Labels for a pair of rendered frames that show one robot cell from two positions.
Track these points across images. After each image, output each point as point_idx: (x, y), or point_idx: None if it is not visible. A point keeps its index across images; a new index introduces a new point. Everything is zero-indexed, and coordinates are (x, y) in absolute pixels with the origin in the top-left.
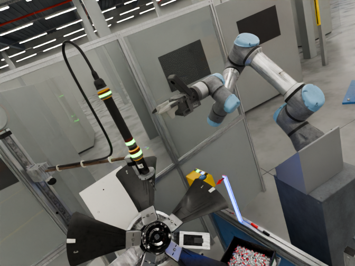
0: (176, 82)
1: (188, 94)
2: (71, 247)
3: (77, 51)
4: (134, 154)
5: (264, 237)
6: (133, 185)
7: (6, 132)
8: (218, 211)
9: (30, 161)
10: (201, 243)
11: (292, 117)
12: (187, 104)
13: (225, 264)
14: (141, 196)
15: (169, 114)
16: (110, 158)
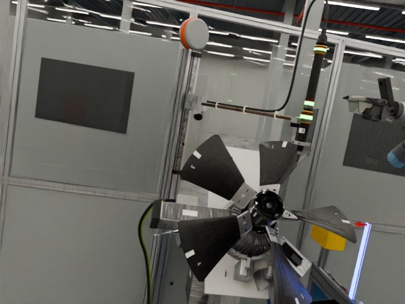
0: (386, 84)
1: (389, 104)
2: (193, 160)
3: (294, 31)
4: (305, 116)
5: None
6: (271, 160)
7: (199, 53)
8: (326, 282)
9: (193, 91)
10: (296, 263)
11: None
12: (382, 110)
13: (310, 297)
14: (273, 172)
15: (360, 106)
16: (276, 113)
